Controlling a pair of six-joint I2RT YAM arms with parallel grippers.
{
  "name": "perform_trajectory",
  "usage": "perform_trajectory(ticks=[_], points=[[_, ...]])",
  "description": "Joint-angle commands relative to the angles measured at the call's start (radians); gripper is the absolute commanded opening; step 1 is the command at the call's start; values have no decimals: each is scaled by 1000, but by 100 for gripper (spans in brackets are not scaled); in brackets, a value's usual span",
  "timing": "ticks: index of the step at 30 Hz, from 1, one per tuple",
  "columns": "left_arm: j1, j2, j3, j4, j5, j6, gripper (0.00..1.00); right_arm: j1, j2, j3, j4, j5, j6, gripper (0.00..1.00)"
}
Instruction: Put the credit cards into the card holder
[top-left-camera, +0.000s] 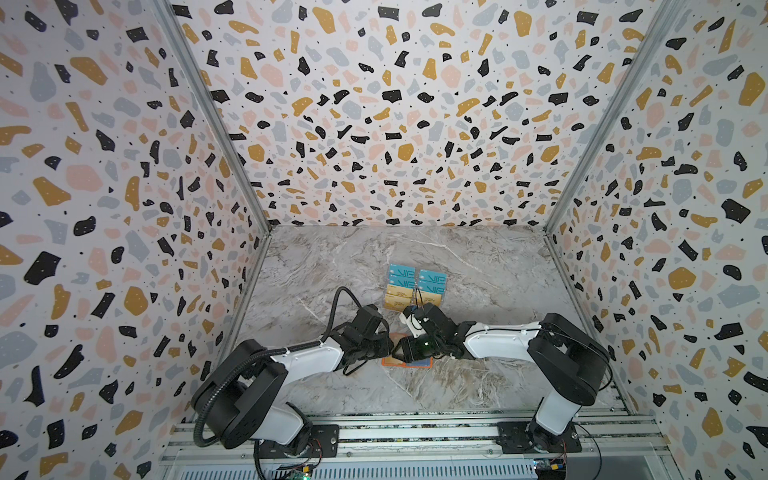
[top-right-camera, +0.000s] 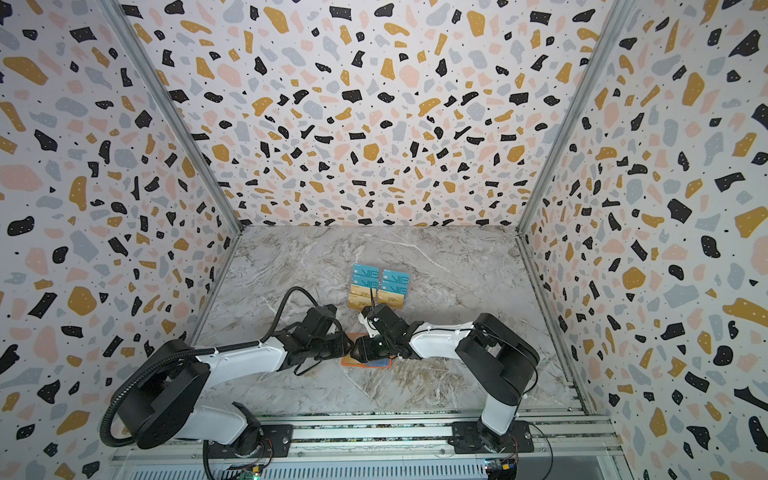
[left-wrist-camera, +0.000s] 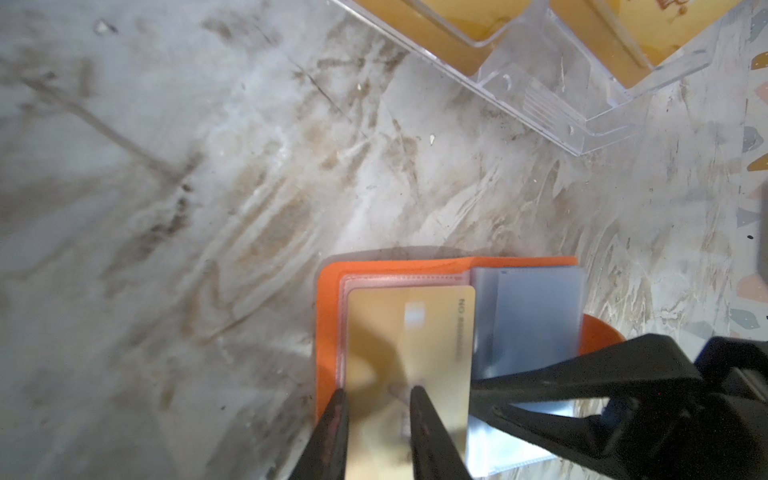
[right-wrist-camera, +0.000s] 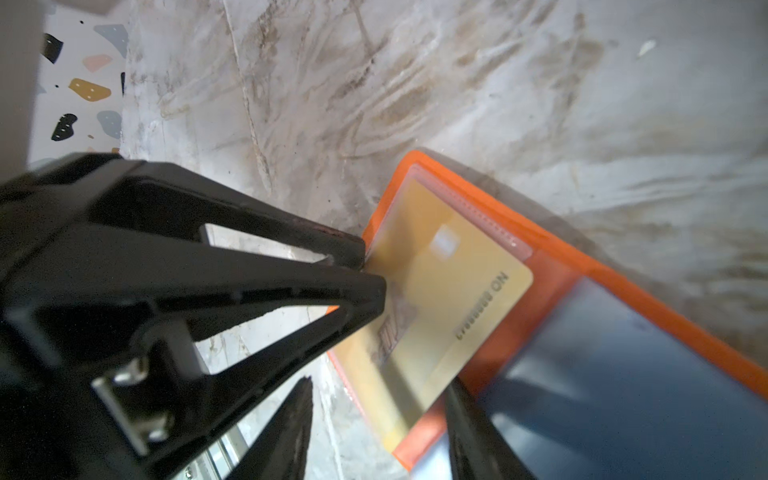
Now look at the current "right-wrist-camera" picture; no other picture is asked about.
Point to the gold card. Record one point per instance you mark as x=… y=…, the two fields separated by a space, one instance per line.
x=448 y=287

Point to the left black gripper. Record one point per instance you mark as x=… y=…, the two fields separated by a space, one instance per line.
x=97 y=293

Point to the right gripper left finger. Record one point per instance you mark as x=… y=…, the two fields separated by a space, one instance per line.
x=280 y=451

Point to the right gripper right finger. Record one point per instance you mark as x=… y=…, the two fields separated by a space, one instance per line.
x=477 y=449

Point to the orange card holder wallet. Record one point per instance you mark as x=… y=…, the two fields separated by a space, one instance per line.
x=588 y=376

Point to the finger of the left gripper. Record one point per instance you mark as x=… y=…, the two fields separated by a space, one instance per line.
x=239 y=287
x=270 y=228

